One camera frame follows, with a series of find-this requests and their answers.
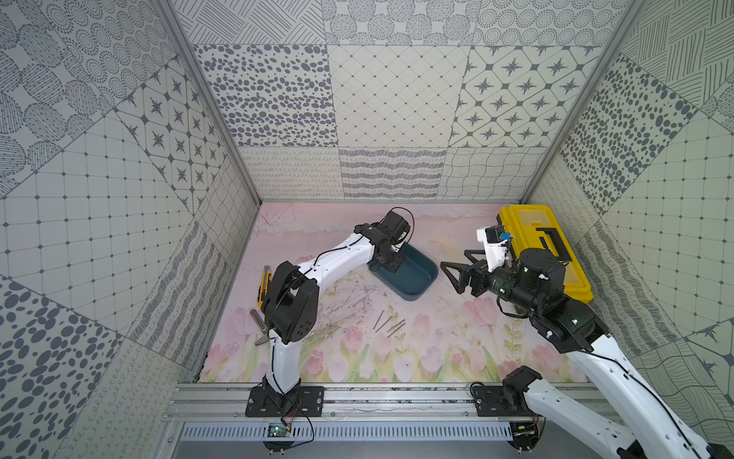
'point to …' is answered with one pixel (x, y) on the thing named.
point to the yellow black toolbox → (536, 227)
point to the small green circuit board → (276, 430)
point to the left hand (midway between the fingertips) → (393, 256)
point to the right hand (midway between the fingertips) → (455, 262)
